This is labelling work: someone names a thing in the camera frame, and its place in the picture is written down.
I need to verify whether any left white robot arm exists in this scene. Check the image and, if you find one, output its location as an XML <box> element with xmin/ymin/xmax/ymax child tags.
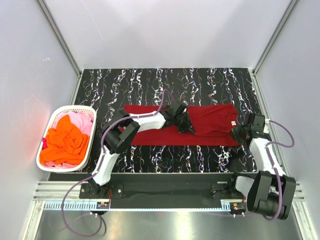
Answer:
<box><xmin>88</xmin><ymin>102</ymin><xmax>196</xmax><ymax>198</ymax></box>

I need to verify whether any right aluminium frame post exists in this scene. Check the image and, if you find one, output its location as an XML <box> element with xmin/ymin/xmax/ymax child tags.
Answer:
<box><xmin>252</xmin><ymin>0</ymin><xmax>300</xmax><ymax>76</ymax></box>

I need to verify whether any pink t-shirt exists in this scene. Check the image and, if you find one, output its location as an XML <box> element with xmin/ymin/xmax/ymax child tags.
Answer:
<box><xmin>44</xmin><ymin>111</ymin><xmax>93</xmax><ymax>169</ymax></box>

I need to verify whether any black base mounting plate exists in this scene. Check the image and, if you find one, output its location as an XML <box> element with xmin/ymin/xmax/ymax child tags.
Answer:
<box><xmin>79</xmin><ymin>172</ymin><xmax>256</xmax><ymax>199</ymax></box>

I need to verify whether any magenta garment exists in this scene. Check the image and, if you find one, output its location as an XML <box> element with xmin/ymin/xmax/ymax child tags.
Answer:
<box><xmin>42</xmin><ymin>137</ymin><xmax>48</xmax><ymax>150</ymax></box>

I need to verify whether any left aluminium frame post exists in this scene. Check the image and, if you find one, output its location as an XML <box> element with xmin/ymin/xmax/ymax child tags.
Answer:
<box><xmin>36</xmin><ymin>0</ymin><xmax>82</xmax><ymax>78</ymax></box>

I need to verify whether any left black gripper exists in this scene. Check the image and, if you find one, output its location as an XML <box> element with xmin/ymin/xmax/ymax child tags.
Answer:
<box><xmin>173</xmin><ymin>110</ymin><xmax>196</xmax><ymax>134</ymax></box>

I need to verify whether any aluminium frame post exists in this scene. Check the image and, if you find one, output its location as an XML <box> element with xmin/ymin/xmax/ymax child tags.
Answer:
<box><xmin>252</xmin><ymin>0</ymin><xmax>300</xmax><ymax>76</ymax></box>
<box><xmin>36</xmin><ymin>0</ymin><xmax>82</xmax><ymax>78</ymax></box>

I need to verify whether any red t-shirt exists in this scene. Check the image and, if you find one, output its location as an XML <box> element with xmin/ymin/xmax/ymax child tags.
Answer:
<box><xmin>131</xmin><ymin>103</ymin><xmax>239</xmax><ymax>147</ymax></box>

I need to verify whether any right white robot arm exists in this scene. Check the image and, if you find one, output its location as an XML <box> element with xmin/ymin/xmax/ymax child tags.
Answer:
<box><xmin>227</xmin><ymin>113</ymin><xmax>297</xmax><ymax>221</ymax></box>

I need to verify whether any orange t-shirt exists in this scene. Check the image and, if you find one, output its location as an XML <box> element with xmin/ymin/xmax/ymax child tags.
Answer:
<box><xmin>39</xmin><ymin>114</ymin><xmax>90</xmax><ymax>166</ymax></box>

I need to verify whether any slotted cable duct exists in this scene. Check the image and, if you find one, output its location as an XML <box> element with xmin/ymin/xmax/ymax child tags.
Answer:
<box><xmin>44</xmin><ymin>200</ymin><xmax>231</xmax><ymax>212</ymax></box>

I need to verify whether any white plastic laundry basket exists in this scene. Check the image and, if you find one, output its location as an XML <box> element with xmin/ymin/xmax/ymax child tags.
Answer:
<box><xmin>36</xmin><ymin>105</ymin><xmax>97</xmax><ymax>173</ymax></box>

